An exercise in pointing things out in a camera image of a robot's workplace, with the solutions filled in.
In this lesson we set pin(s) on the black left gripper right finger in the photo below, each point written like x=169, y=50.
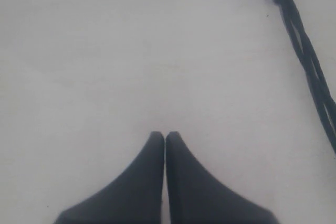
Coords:
x=196, y=196

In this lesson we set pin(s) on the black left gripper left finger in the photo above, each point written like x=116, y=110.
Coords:
x=135, y=196

